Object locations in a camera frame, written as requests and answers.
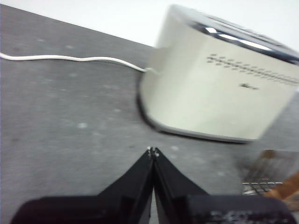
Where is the cream toaster with chrome top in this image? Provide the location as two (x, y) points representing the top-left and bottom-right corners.
(136, 4), (299, 144)

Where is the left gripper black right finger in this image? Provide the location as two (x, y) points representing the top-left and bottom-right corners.
(153, 147), (295, 224)

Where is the brown bread slice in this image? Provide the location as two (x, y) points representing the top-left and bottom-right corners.
(266, 171), (299, 202)

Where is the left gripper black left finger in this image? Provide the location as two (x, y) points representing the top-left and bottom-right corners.
(10, 147), (154, 224)

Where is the silver wire toast rack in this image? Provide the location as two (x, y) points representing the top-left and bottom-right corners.
(237, 149), (299, 196)

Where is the white power cable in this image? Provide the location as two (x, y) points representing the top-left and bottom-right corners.
(0, 52), (151, 73)

